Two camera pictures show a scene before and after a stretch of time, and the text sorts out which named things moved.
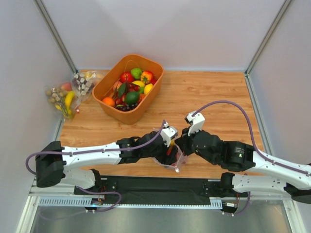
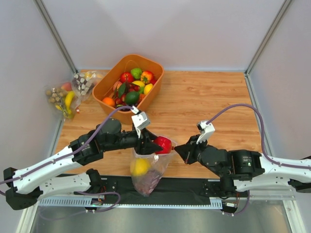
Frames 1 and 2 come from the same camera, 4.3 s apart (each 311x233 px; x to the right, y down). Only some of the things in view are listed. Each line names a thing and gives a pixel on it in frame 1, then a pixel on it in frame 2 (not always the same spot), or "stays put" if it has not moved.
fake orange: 109,101 stays put
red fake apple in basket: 127,77 stays put
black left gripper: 165,149 → 141,142
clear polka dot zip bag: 181,158 → 147,170
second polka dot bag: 83,82 stays put
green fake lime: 132,97 stays put
